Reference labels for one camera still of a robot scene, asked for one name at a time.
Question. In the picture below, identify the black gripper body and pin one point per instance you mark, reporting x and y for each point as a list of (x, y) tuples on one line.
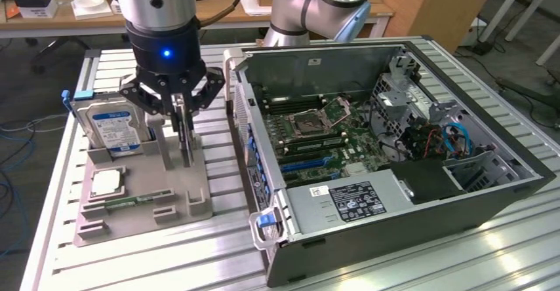
[(166, 53)]

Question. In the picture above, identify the green graphics card black cooler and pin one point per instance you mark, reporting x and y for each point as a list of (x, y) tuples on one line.
[(188, 147)]

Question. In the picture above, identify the hard disk with blue rails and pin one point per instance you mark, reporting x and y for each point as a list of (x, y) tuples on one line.
[(114, 130)]

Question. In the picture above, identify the small white labelled box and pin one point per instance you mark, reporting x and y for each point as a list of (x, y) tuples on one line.
[(117, 7)]

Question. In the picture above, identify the white square holder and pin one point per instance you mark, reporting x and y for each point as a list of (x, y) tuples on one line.
[(91, 7)]

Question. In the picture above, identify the black office chair base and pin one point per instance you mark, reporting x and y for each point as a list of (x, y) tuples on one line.
[(57, 45)]

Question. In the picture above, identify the wooden desk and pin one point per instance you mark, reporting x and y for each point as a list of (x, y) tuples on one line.
[(66, 25)]

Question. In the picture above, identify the white papers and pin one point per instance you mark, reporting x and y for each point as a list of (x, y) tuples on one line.
[(256, 9)]

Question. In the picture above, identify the CPU socket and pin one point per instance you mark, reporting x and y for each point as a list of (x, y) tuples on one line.
[(311, 123)]

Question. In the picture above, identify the silver CPU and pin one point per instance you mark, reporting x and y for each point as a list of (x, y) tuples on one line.
[(106, 183)]

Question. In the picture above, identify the black RAM stick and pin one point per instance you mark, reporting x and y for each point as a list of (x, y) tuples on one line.
[(320, 148), (313, 141)]

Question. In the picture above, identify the metal socket cover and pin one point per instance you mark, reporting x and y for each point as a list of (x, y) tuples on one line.
[(345, 105)]

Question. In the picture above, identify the black expansion slot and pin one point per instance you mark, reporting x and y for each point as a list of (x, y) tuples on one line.
[(308, 158)]

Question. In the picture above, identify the blue expansion slot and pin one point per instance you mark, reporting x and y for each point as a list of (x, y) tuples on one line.
[(303, 166)]

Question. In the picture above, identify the green RAM stick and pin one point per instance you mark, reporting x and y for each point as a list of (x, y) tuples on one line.
[(132, 202)]

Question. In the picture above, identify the white box with black lid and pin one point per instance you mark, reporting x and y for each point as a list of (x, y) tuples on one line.
[(37, 7)]

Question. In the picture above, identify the gray parts rack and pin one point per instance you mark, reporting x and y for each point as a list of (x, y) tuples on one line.
[(132, 219)]

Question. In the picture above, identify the green motherboard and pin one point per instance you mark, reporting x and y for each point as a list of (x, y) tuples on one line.
[(363, 147)]

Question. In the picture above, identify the silver chipset heatsink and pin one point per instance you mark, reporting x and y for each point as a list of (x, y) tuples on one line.
[(357, 168)]

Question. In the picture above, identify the metal disk bay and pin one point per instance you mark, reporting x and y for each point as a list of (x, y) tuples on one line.
[(394, 107)]

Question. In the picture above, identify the gray power supply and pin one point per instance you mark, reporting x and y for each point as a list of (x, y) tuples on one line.
[(307, 215)]

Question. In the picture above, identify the wooden cabinet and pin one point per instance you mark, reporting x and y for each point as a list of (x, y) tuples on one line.
[(438, 9)]

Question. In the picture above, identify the white floor box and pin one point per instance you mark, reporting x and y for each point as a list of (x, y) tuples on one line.
[(475, 32)]

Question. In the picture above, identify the open black PC case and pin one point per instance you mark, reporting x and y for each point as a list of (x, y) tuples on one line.
[(394, 245)]

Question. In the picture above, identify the black floor stand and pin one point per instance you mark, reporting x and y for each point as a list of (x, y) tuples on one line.
[(534, 91)]

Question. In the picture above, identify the gray metal drive bracket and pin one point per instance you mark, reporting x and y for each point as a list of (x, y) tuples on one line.
[(472, 169)]

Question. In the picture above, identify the white table frame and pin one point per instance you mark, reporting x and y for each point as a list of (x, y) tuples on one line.
[(487, 29)]

